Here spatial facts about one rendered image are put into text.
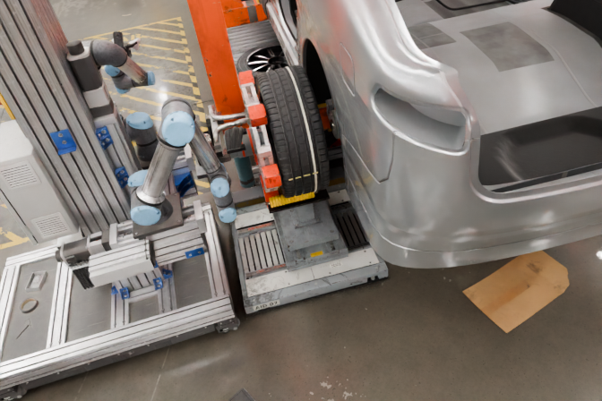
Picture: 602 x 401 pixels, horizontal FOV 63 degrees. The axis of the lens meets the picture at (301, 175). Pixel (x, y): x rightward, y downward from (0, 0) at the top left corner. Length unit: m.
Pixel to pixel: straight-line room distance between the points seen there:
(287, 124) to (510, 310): 1.52
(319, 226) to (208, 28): 1.26
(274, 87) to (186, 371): 1.51
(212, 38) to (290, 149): 0.80
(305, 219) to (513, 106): 1.28
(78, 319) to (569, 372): 2.45
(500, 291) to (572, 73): 1.18
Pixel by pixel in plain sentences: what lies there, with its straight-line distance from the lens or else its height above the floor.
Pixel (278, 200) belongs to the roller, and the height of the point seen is 0.53.
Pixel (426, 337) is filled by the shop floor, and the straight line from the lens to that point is 2.70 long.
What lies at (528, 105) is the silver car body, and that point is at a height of 0.93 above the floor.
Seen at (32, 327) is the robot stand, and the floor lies 0.21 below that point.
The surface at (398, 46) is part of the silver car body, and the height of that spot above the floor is 1.65.
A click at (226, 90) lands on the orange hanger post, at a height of 0.94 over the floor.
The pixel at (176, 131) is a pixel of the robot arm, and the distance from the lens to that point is 1.83.
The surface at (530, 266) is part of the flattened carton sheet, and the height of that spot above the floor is 0.01.
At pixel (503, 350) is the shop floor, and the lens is 2.73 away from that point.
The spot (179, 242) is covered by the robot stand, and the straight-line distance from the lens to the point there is 2.38.
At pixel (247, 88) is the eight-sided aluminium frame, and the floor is 1.11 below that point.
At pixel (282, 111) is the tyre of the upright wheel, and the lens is 2.24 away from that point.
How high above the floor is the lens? 2.30
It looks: 40 degrees down
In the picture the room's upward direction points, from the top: 9 degrees counter-clockwise
